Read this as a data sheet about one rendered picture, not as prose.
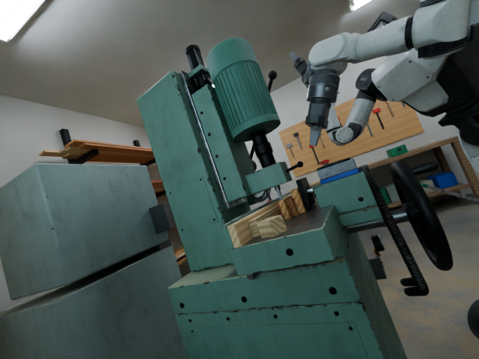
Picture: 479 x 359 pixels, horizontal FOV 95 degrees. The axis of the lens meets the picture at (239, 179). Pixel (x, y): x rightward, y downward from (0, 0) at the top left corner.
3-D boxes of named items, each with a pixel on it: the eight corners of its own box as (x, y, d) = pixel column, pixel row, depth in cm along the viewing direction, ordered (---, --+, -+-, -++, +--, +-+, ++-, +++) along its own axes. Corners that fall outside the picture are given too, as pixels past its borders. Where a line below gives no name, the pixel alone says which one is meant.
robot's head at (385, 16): (385, 37, 86) (367, 29, 86) (403, 17, 78) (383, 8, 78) (381, 49, 85) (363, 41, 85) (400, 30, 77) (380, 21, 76)
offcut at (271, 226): (261, 238, 49) (256, 223, 49) (274, 231, 51) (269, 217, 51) (274, 236, 45) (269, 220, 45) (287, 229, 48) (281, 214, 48)
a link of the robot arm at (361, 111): (353, 150, 114) (371, 108, 111) (358, 147, 102) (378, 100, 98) (330, 143, 117) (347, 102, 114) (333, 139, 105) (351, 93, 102)
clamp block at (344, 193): (378, 205, 54) (363, 171, 55) (323, 219, 60) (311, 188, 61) (373, 196, 67) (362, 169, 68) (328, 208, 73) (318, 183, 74)
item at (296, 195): (305, 211, 63) (296, 189, 64) (299, 214, 64) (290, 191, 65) (313, 202, 77) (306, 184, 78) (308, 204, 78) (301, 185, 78)
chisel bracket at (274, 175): (289, 186, 70) (279, 161, 71) (251, 199, 76) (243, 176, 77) (294, 184, 76) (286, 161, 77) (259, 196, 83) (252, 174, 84)
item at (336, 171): (359, 172, 57) (351, 152, 57) (317, 186, 62) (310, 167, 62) (358, 169, 68) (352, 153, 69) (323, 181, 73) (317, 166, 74)
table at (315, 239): (398, 251, 34) (383, 214, 34) (237, 276, 48) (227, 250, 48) (372, 194, 87) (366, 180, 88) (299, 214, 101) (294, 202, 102)
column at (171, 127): (237, 264, 72) (170, 68, 78) (189, 273, 82) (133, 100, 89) (262, 241, 92) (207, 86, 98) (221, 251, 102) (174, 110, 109)
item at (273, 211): (260, 236, 51) (254, 219, 52) (252, 238, 52) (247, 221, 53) (309, 196, 106) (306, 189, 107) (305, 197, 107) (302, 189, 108)
